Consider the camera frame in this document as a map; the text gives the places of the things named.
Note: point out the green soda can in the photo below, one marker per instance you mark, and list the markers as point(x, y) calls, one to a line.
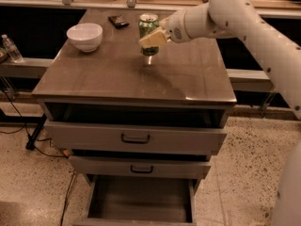
point(147, 23)

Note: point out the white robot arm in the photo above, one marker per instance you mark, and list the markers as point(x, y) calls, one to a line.
point(277, 55)

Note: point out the middle grey drawer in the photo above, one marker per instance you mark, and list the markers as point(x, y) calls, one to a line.
point(140, 167)

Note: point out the black snack packet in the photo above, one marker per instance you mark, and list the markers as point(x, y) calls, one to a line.
point(118, 22)

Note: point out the white bowl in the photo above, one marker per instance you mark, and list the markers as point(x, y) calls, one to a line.
point(86, 36)

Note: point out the grey drawer cabinet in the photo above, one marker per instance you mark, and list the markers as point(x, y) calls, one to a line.
point(184, 86)

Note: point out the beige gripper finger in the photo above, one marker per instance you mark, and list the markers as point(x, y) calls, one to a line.
point(157, 37)

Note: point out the black table leg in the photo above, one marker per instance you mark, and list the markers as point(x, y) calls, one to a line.
point(30, 145)

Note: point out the bottom grey drawer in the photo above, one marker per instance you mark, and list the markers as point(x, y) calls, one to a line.
point(139, 201)

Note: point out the grey drawer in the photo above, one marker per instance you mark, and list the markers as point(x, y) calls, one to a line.
point(135, 139)
point(139, 201)
point(140, 167)

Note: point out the top grey drawer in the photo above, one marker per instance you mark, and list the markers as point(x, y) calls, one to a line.
point(135, 139)

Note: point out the clear water bottle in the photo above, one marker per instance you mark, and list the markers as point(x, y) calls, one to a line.
point(12, 49)

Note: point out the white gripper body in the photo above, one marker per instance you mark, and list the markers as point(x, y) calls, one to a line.
point(174, 27)

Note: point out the metal railing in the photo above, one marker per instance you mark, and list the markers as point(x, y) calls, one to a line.
point(125, 2)

